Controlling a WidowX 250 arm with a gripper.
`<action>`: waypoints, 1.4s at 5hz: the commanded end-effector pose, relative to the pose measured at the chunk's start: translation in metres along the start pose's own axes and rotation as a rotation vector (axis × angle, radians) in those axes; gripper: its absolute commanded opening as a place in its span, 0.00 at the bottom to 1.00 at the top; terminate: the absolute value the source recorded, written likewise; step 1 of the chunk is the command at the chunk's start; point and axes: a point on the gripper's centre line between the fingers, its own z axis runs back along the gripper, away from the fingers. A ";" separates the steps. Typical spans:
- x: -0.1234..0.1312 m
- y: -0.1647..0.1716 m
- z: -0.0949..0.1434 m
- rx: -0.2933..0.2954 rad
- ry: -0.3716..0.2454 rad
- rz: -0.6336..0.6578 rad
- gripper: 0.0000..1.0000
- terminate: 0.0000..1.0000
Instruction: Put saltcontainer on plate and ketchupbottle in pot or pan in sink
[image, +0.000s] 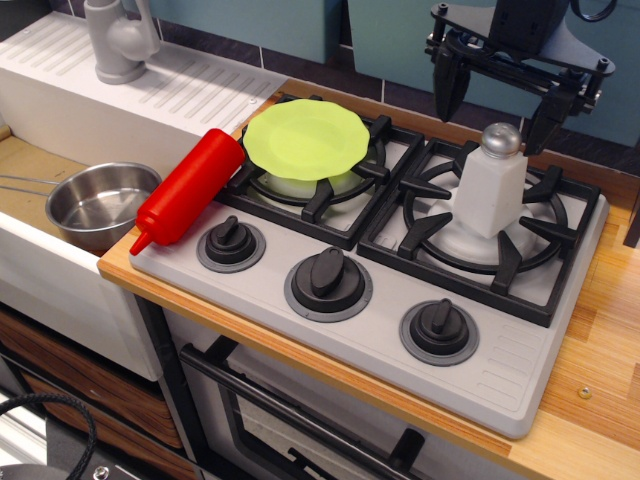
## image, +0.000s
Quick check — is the black left stove knob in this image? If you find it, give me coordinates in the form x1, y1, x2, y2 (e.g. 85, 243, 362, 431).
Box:
197, 215, 266, 274

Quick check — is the wooden drawer front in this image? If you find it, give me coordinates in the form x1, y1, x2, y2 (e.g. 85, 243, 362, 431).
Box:
1, 309, 183, 449

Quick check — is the black right stove knob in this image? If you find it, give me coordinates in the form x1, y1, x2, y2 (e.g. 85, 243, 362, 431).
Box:
399, 299, 480, 367

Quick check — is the black left burner grate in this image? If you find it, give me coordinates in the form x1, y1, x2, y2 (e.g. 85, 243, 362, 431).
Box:
216, 95, 426, 250

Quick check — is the black right burner grate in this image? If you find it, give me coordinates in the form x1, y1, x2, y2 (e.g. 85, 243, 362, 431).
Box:
358, 139, 608, 327

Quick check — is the lime green plastic plate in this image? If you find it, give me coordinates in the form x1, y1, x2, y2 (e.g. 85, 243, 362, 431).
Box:
243, 99, 370, 181

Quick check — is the white salt shaker silver cap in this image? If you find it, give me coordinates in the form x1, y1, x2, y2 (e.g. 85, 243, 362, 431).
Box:
451, 122, 529, 239

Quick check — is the black middle stove knob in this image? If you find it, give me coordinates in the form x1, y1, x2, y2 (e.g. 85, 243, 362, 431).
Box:
284, 247, 373, 323

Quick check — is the black stove knob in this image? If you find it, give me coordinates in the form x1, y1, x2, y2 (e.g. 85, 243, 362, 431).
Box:
399, 299, 480, 367
284, 247, 373, 323
197, 215, 266, 274

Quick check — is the small steel saucepan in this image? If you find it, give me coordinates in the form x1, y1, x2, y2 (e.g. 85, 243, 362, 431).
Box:
1, 162, 161, 254

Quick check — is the white toy sink unit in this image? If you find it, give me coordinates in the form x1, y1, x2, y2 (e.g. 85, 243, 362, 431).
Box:
1, 12, 285, 381

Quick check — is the grey toy faucet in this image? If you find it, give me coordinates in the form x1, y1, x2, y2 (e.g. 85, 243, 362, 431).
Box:
84, 0, 160, 85

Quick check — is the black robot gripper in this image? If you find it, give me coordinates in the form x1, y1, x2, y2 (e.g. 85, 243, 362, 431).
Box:
425, 1, 615, 155

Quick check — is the oven door with black handle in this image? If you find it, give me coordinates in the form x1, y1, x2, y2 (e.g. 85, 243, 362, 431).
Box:
179, 337, 516, 479

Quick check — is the black burner grate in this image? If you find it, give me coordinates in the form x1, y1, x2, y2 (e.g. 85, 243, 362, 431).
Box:
216, 95, 426, 250
358, 139, 608, 327

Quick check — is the red ketchup squeeze bottle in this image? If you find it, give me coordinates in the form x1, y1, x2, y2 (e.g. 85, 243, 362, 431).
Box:
130, 129, 245, 256

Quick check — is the grey toy stove top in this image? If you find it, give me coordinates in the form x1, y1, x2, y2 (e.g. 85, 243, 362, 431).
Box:
131, 181, 581, 438

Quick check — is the black cable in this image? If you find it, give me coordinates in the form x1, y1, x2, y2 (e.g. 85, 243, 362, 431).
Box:
0, 393, 98, 480

